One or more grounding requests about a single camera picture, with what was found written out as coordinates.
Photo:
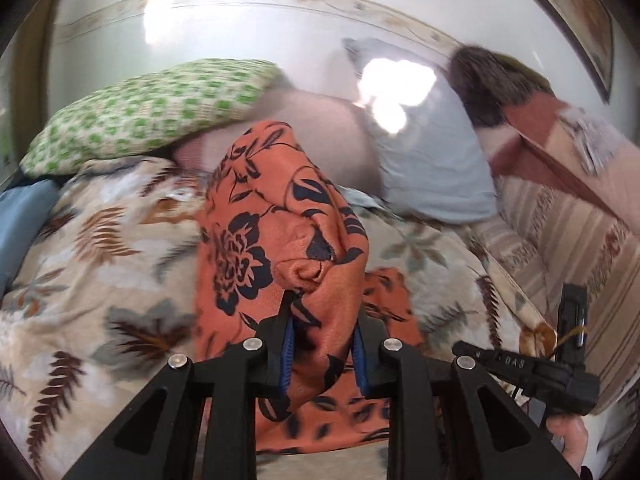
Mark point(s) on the orange floral garment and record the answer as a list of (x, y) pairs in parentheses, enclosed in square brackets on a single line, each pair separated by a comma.
[(260, 240)]

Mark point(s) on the leaf print blanket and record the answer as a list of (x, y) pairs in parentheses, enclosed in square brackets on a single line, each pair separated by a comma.
[(100, 285)]

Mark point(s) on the dark framed picture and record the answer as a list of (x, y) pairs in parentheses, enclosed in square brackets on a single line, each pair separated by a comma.
[(585, 20)]

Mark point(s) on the blue folded cloth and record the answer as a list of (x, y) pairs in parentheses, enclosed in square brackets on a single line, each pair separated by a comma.
[(22, 230)]

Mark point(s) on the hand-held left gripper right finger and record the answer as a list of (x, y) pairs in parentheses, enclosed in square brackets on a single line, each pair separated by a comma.
[(361, 360)]

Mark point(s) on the grey pillow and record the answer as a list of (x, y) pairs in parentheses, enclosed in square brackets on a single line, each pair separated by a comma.
[(430, 160)]

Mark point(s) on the brown furry blanket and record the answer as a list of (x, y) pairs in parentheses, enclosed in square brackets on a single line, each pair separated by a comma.
[(485, 90)]

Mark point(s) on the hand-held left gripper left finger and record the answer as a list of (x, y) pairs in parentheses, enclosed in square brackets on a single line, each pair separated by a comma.
[(277, 355)]

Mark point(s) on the white patterned cloth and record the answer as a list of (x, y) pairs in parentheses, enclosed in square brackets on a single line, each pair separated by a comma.
[(590, 140)]

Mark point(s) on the green checked pillow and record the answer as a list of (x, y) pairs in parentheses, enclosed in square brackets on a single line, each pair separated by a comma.
[(145, 110)]

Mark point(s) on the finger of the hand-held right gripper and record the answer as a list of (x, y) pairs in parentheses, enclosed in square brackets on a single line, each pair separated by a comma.
[(492, 360)]

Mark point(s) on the pink striped blanket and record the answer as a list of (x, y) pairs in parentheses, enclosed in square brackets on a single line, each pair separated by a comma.
[(565, 230)]

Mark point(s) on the pink pillow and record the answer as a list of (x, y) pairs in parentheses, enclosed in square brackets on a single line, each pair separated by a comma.
[(325, 135)]

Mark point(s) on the person's right hand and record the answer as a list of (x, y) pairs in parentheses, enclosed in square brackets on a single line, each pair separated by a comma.
[(567, 442)]

